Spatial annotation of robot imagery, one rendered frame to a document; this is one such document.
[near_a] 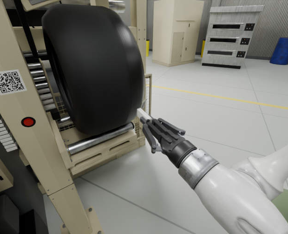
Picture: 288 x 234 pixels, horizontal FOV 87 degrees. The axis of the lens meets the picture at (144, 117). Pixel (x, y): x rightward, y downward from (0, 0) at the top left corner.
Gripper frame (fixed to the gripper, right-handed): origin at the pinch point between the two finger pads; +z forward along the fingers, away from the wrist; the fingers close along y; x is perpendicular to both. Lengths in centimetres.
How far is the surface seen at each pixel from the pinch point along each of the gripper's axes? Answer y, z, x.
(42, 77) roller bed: 23, 70, 10
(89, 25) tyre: 6.7, 24.4, -23.4
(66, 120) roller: 19, 47, 28
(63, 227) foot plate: 45, 30, 116
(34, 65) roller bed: 25, 71, 3
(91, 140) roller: 13.8, 20.1, 23.2
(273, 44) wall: -810, 209, 79
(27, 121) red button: 33.8, 28.8, 9.4
